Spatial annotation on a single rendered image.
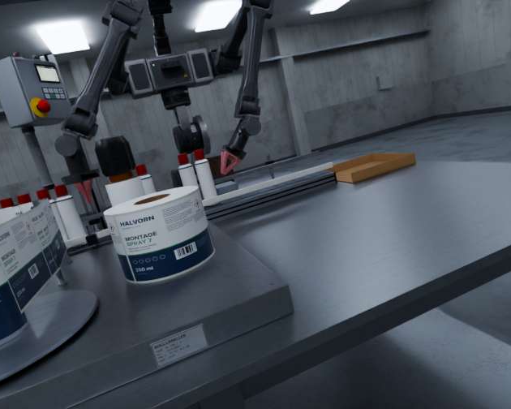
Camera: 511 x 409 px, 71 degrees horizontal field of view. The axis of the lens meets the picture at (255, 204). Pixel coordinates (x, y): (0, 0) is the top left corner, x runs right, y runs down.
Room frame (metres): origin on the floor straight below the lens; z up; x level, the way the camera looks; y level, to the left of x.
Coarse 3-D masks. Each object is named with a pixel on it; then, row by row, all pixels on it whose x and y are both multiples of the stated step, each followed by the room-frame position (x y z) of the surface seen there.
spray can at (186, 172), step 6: (180, 156) 1.24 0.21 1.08; (186, 156) 1.24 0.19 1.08; (180, 162) 1.24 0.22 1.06; (186, 162) 1.24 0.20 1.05; (180, 168) 1.23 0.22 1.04; (186, 168) 1.23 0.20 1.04; (192, 168) 1.25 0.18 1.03; (180, 174) 1.24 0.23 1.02; (186, 174) 1.23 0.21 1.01; (192, 174) 1.24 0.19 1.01; (186, 180) 1.23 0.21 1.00; (192, 180) 1.23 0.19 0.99; (186, 186) 1.23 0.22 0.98; (198, 186) 1.25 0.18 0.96
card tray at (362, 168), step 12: (372, 156) 1.64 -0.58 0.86; (384, 156) 1.56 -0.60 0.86; (396, 156) 1.49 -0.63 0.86; (408, 156) 1.38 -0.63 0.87; (336, 168) 1.58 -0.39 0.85; (348, 168) 1.59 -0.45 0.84; (360, 168) 1.54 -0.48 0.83; (372, 168) 1.33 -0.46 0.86; (384, 168) 1.35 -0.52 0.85; (396, 168) 1.36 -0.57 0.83; (348, 180) 1.35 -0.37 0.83; (360, 180) 1.31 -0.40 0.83
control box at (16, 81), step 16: (0, 64) 1.14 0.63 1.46; (16, 64) 1.14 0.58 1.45; (32, 64) 1.19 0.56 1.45; (48, 64) 1.25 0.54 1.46; (0, 80) 1.15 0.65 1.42; (16, 80) 1.13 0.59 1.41; (32, 80) 1.17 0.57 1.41; (0, 96) 1.16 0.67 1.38; (16, 96) 1.14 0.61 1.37; (32, 96) 1.15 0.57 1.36; (16, 112) 1.15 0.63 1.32; (32, 112) 1.14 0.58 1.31; (48, 112) 1.19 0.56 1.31; (64, 112) 1.25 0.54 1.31
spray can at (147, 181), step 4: (144, 164) 1.21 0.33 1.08; (136, 168) 1.20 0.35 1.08; (140, 168) 1.20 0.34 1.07; (144, 168) 1.21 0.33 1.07; (136, 172) 1.21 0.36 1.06; (140, 172) 1.20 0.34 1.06; (144, 172) 1.20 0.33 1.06; (140, 176) 1.20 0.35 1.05; (144, 176) 1.19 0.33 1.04; (148, 176) 1.20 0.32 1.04; (144, 180) 1.19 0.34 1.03; (148, 180) 1.20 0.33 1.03; (144, 184) 1.19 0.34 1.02; (148, 184) 1.19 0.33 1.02; (152, 184) 1.21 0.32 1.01; (144, 188) 1.19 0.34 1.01; (148, 188) 1.19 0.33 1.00; (152, 188) 1.20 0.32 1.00; (148, 192) 1.19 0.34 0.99; (152, 192) 1.20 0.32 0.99
